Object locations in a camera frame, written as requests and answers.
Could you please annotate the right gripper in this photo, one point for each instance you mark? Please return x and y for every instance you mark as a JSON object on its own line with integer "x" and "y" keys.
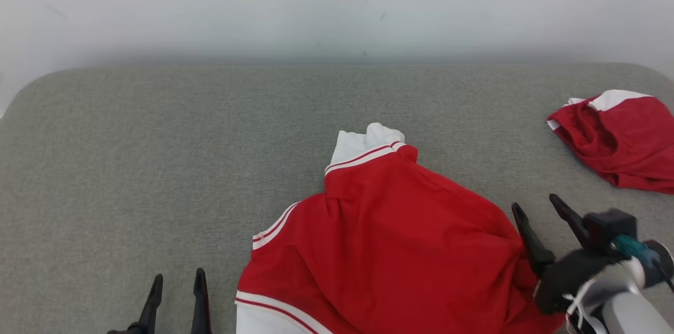
{"x": 568, "y": 276}

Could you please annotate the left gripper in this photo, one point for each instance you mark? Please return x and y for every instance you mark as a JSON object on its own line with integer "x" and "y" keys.
{"x": 129, "y": 331}

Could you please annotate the red shorts with white stripe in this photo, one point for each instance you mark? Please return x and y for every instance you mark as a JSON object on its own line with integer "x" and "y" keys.
{"x": 632, "y": 139}

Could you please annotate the red shirt with white sleeves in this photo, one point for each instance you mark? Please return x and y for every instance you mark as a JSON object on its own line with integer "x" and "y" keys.
{"x": 395, "y": 228}

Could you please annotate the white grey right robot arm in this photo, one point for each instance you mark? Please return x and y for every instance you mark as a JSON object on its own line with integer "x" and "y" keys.
{"x": 626, "y": 313}

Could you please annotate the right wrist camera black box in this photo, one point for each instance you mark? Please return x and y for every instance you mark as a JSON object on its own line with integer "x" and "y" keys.
{"x": 611, "y": 228}

